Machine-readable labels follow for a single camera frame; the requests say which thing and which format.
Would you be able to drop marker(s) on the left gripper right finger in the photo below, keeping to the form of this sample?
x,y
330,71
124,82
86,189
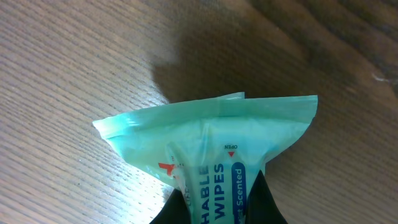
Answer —
x,y
262,208

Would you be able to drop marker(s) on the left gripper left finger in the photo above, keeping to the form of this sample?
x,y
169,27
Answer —
x,y
175,210

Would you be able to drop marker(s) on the teal wet wipes pack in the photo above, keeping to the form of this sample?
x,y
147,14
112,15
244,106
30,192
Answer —
x,y
211,150

